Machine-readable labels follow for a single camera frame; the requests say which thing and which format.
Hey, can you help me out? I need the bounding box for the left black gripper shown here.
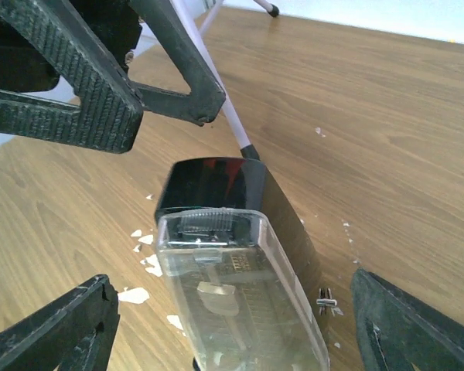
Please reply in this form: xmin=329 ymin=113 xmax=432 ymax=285
xmin=0 ymin=1 xmax=143 ymax=154

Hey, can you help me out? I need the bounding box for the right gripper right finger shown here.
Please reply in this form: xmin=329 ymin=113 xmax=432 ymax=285
xmin=350 ymin=267 xmax=464 ymax=370

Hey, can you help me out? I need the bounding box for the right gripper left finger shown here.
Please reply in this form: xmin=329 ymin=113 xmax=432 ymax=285
xmin=0 ymin=274 xmax=120 ymax=370

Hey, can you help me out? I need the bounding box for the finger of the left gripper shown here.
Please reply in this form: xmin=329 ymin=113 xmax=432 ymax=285
xmin=129 ymin=0 xmax=226 ymax=126

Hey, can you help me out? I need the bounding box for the white tripod music stand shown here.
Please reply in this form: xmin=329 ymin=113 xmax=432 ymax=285
xmin=169 ymin=0 xmax=280 ymax=162

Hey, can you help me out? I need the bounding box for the black metronome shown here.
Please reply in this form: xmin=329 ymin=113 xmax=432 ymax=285
xmin=155 ymin=158 xmax=330 ymax=349

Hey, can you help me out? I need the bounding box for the clear plastic metronome cover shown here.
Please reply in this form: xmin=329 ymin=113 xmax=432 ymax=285
xmin=156 ymin=208 xmax=330 ymax=370

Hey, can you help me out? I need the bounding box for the white debris pile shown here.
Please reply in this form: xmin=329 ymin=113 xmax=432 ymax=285
xmin=118 ymin=229 xmax=186 ymax=336

